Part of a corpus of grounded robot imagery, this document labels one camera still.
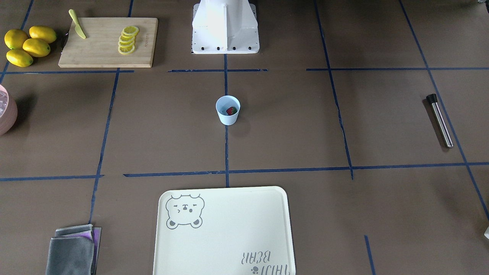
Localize lemon slices stack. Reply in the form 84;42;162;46
118;26;139;55

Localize bamboo cutting board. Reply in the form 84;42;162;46
58;17;159;68

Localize cream bear serving tray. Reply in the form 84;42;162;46
152;186;296;275

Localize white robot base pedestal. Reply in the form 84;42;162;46
191;0;260;54

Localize yellow plastic knife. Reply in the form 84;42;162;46
68;9;87;39

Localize yellow lemon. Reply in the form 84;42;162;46
4;29;29;49
6;49;34;68
22;38;51;57
29;26;57;44

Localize steel muddler black tip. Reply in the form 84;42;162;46
426;94;453;148

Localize red strawberry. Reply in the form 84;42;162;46
225;107;239;116

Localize light blue plastic cup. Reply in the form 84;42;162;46
215;95;241;126

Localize pink bowl of ice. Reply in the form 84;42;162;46
0;85;18;135

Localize grey purple folded cloths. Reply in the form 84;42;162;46
45;223;102;275

